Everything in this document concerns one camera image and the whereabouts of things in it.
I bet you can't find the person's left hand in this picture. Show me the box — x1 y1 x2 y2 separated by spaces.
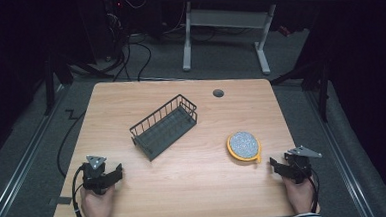
79 184 118 217

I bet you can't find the black floor cable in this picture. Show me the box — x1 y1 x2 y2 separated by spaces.
53 108 90 179

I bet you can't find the white frame desk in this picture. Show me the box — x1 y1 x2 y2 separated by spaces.
178 0 324 80

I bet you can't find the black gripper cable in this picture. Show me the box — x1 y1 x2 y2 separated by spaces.
305 163 323 215
70 163 92 217

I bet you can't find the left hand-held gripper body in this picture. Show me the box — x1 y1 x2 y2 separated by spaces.
80 154 110 196

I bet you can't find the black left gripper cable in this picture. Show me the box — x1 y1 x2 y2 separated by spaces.
70 163 92 217

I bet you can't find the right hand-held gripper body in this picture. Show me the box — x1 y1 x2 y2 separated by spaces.
282 144 325 186

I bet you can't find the metal floor rail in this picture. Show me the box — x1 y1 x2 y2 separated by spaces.
303 86 377 217
0 84 75 217

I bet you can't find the person's right hand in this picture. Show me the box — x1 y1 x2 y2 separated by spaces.
282 174 319 216

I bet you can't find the black metal stand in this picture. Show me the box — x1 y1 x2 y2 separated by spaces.
269 55 334 126
40 49 76 116

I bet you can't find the yellow round speckled scrubber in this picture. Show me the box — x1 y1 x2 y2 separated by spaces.
225 129 263 166

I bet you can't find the black computer tower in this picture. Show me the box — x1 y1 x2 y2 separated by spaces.
76 0 131 66

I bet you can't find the dark grey wire basket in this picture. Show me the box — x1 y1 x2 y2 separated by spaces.
127 92 201 163

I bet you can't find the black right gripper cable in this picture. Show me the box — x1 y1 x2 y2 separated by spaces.
305 163 323 215

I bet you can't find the bundle of black floor cables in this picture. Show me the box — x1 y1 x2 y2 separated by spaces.
103 0 154 84

